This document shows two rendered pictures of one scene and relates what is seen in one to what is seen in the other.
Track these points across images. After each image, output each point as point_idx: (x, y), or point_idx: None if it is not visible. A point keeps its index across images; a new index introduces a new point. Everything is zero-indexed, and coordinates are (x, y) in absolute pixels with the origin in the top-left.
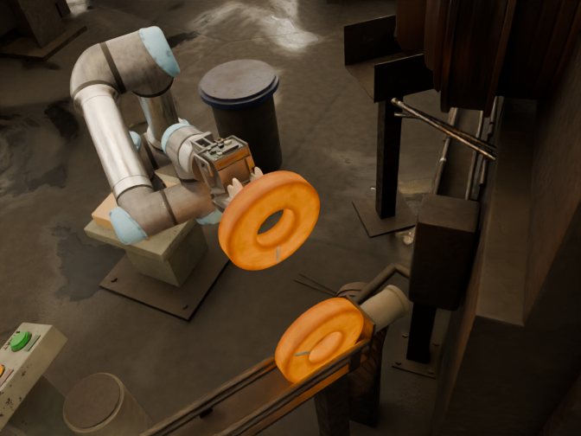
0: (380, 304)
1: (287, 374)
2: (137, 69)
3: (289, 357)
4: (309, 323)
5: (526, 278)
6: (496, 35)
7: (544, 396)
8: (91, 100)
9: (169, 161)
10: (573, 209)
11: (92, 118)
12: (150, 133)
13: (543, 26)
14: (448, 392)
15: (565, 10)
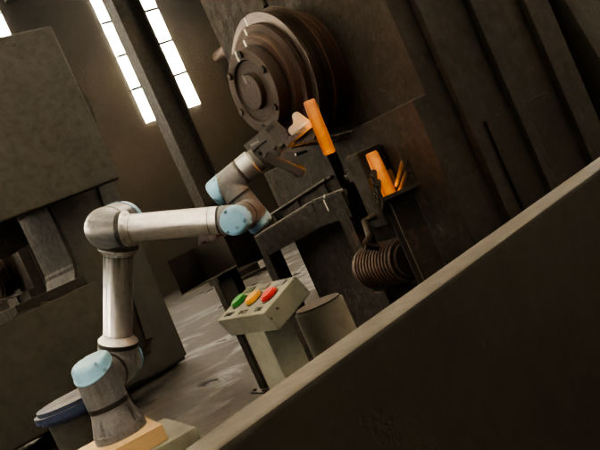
0: None
1: (388, 175)
2: (130, 213)
3: (382, 162)
4: (372, 152)
5: (410, 99)
6: (323, 58)
7: (461, 136)
8: (132, 214)
9: (132, 367)
10: (397, 31)
11: (145, 215)
12: (108, 341)
13: (331, 55)
14: (445, 195)
15: (333, 47)
